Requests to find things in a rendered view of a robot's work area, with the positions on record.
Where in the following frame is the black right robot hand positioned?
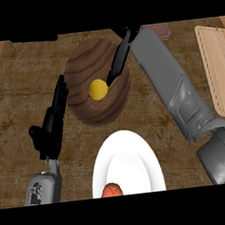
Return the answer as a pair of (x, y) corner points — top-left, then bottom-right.
(99, 26), (148, 87)

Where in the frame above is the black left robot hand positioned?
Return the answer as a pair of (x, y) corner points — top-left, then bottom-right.
(22, 74), (77, 162)

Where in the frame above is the yellow lemon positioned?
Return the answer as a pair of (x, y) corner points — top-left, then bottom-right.
(87, 78), (111, 102)

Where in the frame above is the brown wooden bowl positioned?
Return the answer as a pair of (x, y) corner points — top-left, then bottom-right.
(59, 34), (137, 130)

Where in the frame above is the white plate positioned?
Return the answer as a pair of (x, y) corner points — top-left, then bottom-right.
(85, 125), (167, 199)

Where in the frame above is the brown wooden block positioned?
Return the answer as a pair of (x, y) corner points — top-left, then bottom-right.
(141, 23), (171, 43)

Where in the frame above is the orange fruit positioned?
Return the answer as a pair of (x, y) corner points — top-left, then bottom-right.
(100, 181), (124, 198)

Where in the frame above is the pale wooden cutting board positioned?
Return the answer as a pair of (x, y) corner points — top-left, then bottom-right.
(194, 22), (225, 124)

